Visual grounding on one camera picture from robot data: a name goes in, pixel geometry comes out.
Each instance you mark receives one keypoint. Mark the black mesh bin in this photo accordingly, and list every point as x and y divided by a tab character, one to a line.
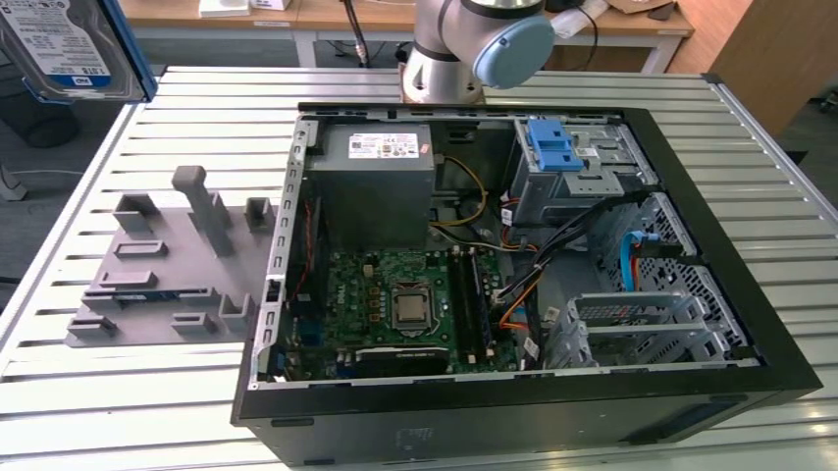
45	127

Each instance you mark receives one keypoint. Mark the white printed box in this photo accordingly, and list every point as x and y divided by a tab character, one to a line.
270	4

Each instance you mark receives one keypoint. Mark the CPU socket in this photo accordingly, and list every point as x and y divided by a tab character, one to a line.
411	332

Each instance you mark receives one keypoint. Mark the blue-green RAM stick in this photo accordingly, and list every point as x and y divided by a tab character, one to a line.
146	296

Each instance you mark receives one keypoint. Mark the black RAM stick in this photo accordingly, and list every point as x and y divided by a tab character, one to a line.
484	319
465	304

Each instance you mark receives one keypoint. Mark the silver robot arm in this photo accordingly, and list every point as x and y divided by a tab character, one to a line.
439	64

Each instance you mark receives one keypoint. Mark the hard disk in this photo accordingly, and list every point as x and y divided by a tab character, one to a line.
58	49

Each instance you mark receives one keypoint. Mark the silver disk bay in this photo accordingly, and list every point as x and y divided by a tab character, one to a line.
648	328

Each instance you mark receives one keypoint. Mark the wooden desk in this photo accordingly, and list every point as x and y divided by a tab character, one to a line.
326	12

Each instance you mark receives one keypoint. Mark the silver drive cage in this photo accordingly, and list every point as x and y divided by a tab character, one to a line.
588	186

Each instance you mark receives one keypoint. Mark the wooden cabinet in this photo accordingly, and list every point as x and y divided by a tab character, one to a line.
772	59

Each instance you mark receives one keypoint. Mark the green motherboard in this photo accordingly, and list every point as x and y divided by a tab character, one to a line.
419	265

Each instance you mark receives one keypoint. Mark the blue drive latch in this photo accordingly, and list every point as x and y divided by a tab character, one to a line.
549	147

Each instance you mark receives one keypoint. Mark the brown cardboard piece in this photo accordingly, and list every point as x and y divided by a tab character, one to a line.
637	7

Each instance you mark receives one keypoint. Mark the black graphics card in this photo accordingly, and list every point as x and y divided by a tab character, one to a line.
399	363

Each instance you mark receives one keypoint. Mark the black PC case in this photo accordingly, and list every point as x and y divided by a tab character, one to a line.
457	422

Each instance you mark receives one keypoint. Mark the grey power supply unit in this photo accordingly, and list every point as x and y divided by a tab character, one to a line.
372	206

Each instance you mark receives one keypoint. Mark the grey parts rack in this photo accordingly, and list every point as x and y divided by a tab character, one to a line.
176	275

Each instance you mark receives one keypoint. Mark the silver CPU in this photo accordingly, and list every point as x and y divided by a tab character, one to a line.
408	309

